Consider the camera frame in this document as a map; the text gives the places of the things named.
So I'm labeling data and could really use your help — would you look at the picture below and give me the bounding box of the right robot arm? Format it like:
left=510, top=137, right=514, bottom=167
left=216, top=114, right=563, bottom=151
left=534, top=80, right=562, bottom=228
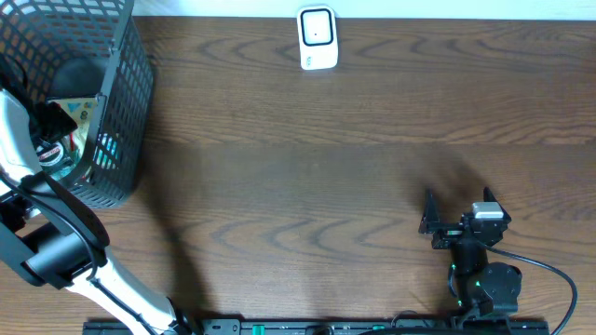
left=418, top=188, right=522, bottom=329

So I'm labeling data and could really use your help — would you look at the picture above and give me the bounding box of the grey plastic mesh basket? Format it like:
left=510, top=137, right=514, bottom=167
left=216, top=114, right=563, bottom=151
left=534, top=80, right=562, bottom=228
left=1, top=0, right=154, bottom=208

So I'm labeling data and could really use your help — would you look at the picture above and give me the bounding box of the large yellow snack bag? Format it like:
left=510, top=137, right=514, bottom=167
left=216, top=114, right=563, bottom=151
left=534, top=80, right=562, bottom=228
left=49, top=97, right=98, bottom=157

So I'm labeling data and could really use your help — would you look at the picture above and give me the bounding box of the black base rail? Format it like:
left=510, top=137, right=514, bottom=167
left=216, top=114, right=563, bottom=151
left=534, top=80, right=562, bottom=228
left=82, top=316, right=551, bottom=335

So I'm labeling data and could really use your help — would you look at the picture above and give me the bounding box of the light blue tissue pack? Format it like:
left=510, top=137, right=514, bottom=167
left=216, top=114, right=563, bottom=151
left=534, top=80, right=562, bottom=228
left=94, top=133, right=119, bottom=169

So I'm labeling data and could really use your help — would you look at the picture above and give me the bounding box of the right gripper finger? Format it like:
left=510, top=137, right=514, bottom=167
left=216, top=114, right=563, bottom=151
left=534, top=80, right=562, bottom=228
left=483, top=187, right=511, bottom=222
left=418, top=189, right=440, bottom=234

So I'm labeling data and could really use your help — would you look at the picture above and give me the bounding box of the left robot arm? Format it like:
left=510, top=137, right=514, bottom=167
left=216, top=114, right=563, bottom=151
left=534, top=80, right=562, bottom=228
left=1, top=88, right=204, bottom=334

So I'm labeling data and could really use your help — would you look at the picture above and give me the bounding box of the teal snack packet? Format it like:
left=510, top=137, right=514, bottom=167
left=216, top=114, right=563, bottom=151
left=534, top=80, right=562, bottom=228
left=45, top=160, right=76, bottom=181

